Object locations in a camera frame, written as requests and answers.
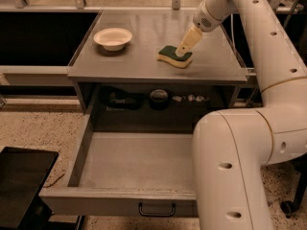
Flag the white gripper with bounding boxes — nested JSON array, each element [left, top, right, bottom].
[[176, 0, 224, 57]]

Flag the green and yellow sponge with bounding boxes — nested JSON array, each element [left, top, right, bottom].
[[157, 46, 193, 68]]

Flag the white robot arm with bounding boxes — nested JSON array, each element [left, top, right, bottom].
[[192, 0, 307, 230]]

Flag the grey open top drawer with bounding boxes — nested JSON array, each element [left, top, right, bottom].
[[40, 115, 198, 218]]

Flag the small white crumpled items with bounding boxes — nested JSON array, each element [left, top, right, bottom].
[[172, 94, 209, 103]]

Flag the black tape roll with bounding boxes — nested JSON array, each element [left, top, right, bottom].
[[149, 89, 169, 110]]

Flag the white bowl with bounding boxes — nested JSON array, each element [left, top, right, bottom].
[[93, 28, 132, 52]]

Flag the grey cabinet counter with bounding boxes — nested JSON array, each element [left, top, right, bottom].
[[69, 10, 248, 133]]

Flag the black bag in cabinet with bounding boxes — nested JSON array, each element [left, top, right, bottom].
[[99, 86, 145, 110]]

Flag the black office chair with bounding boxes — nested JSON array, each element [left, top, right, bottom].
[[280, 154, 307, 218]]

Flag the black monitor panel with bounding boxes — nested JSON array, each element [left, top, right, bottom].
[[0, 147, 59, 230]]

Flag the black drawer handle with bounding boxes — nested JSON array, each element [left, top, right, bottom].
[[138, 203, 177, 218]]

